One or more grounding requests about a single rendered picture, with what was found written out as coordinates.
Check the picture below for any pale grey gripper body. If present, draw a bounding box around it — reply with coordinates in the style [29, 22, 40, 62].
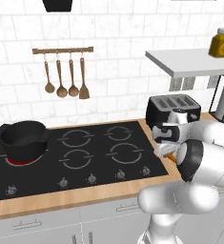
[153, 141, 181, 159]

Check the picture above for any orange carrot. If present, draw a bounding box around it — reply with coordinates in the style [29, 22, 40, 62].
[167, 152, 178, 163]

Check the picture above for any wooden spatula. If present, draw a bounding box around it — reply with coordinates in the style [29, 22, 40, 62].
[78, 57, 92, 100]

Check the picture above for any black cooking pot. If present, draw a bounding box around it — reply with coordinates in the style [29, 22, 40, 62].
[0, 120, 51, 162]

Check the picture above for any grey hob knob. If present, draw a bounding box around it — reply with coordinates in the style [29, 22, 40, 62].
[87, 173, 98, 185]
[115, 169, 127, 180]
[58, 177, 70, 188]
[6, 185, 18, 196]
[141, 166, 152, 176]

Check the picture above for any black toaster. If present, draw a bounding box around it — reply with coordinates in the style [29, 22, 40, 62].
[145, 93, 202, 129]

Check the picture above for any black hob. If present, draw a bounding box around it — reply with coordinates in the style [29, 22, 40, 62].
[0, 120, 170, 203]

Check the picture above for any grey drawer front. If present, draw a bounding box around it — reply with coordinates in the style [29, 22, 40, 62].
[77, 196, 153, 231]
[0, 205, 83, 241]

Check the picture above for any grey cupboard door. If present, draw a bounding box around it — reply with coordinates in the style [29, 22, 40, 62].
[80, 216, 153, 244]
[0, 226, 83, 244]
[176, 187, 224, 244]

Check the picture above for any large wooden spoon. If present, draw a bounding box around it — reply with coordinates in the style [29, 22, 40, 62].
[68, 59, 80, 98]
[54, 59, 69, 99]

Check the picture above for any yellow jar with white lid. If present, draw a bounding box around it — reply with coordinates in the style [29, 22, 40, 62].
[208, 27, 224, 59]

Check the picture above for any small wooden spoon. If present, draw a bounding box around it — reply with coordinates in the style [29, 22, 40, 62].
[43, 60, 56, 94]

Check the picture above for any black range hood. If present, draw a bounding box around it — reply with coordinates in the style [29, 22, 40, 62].
[41, 0, 75, 13]

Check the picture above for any grey wall socket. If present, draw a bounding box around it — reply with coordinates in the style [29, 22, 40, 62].
[181, 76, 196, 92]
[207, 74, 220, 90]
[169, 76, 184, 92]

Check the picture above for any grey drawer handle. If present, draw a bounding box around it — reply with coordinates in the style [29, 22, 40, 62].
[115, 202, 140, 213]
[12, 219, 43, 231]

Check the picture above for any white wall shelf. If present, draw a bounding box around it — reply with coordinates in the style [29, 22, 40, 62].
[144, 48, 224, 79]

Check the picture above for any wooden tool rail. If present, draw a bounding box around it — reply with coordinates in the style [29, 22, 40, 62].
[31, 46, 94, 55]

